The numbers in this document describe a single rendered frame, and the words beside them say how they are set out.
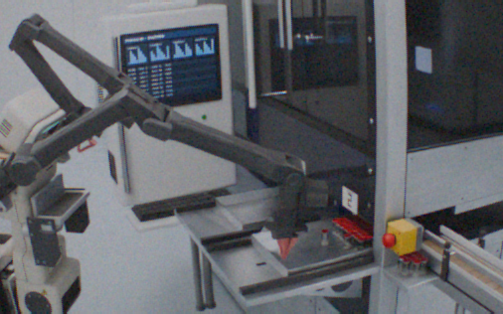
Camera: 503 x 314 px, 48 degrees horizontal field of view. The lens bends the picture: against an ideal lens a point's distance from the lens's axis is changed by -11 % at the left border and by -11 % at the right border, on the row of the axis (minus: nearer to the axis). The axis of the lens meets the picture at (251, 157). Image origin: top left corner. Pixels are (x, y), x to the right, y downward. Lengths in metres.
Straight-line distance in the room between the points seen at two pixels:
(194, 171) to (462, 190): 1.15
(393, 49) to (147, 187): 1.26
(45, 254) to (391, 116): 1.06
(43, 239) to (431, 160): 1.13
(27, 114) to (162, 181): 0.89
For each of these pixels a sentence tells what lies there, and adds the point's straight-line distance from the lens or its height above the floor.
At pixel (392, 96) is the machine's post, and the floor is 1.36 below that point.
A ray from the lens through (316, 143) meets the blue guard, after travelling 1.98.
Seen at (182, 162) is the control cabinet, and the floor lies 0.94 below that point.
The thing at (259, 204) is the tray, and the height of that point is 0.88.
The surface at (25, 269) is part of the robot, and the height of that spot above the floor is 0.85.
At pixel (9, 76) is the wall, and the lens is 6.91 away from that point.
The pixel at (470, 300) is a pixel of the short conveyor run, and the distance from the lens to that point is 1.61.
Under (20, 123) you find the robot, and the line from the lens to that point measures 1.76.
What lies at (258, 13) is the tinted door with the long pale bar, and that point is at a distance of 2.32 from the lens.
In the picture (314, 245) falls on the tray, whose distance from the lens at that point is 1.87.
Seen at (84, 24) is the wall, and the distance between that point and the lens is 6.90.
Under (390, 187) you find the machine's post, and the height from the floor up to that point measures 1.12.
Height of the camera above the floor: 1.69
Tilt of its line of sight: 17 degrees down
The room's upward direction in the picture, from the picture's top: 3 degrees counter-clockwise
